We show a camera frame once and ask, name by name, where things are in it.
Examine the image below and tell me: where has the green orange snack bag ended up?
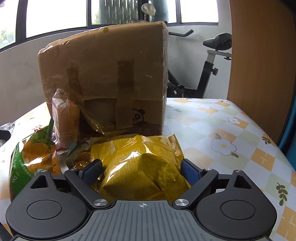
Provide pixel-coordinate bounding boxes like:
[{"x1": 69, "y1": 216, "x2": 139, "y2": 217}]
[{"x1": 9, "y1": 120, "x2": 62, "y2": 200}]

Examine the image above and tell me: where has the floral checkered bed sheet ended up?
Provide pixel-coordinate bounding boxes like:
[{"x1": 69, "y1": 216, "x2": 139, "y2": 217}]
[{"x1": 0, "y1": 97, "x2": 296, "y2": 241}]

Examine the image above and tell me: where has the brown wooden board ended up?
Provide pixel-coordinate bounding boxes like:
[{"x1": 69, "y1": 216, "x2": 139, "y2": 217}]
[{"x1": 227, "y1": 1, "x2": 295, "y2": 142}]

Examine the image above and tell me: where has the yellow snack bag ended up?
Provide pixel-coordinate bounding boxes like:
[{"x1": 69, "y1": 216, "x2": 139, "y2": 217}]
[{"x1": 90, "y1": 135, "x2": 190, "y2": 202}]

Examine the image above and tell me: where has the black exercise bike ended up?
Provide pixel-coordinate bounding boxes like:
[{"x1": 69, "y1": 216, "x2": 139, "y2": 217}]
[{"x1": 167, "y1": 33, "x2": 232, "y2": 98}]

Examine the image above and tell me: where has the orange wrapped cracker pack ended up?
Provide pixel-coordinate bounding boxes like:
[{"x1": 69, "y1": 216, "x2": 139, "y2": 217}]
[{"x1": 52, "y1": 88, "x2": 80, "y2": 149}]

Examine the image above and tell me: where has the brown cardboard box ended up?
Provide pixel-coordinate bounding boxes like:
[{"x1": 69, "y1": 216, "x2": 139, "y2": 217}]
[{"x1": 38, "y1": 22, "x2": 168, "y2": 136}]

